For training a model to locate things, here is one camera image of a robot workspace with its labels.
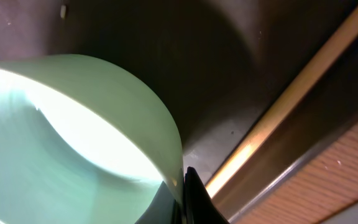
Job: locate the dark brown serving tray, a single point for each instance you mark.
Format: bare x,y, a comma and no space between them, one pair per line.
218,66

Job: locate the mint green small bowl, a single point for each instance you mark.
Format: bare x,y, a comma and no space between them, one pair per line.
82,141

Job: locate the wooden chopstick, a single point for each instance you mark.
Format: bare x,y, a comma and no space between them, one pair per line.
332,49

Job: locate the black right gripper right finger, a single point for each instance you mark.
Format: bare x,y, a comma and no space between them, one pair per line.
198,204

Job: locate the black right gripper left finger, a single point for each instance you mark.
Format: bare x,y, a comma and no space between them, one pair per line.
162,210

